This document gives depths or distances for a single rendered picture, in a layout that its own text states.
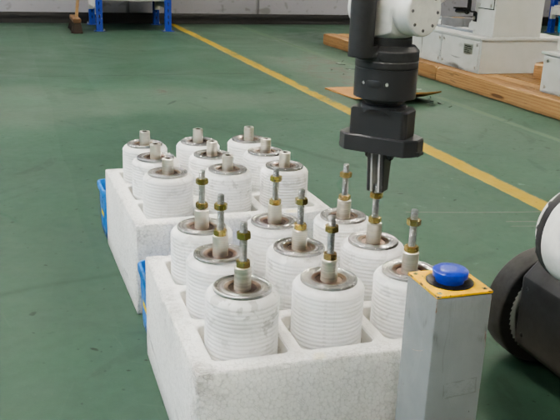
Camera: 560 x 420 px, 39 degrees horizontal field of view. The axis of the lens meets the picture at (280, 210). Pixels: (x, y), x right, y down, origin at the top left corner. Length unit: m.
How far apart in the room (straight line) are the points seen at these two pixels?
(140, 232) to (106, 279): 0.25
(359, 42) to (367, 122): 0.12
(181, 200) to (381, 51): 0.56
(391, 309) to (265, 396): 0.21
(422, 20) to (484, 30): 3.32
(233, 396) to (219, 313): 0.10
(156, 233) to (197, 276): 0.38
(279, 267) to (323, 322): 0.14
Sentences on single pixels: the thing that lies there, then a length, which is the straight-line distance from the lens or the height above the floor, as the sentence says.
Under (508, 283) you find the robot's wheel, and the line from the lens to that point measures 1.35.
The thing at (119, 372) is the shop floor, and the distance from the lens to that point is 1.33.
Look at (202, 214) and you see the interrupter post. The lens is 1.20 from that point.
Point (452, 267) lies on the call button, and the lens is 0.91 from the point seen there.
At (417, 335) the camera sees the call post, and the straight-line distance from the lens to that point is 0.92.
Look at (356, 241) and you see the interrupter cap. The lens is 1.18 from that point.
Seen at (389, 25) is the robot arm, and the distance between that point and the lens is 1.07.
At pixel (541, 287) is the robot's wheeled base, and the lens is 1.30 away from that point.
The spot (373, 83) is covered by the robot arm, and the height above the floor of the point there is 0.49.
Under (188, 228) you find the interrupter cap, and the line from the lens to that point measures 1.20.
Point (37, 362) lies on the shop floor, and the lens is 1.38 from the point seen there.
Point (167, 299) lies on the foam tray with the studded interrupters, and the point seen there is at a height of 0.18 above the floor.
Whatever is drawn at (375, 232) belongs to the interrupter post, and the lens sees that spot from 1.17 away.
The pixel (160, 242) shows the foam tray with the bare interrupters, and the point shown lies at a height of 0.14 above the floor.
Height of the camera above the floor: 0.66
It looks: 18 degrees down
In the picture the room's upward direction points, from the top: 2 degrees clockwise
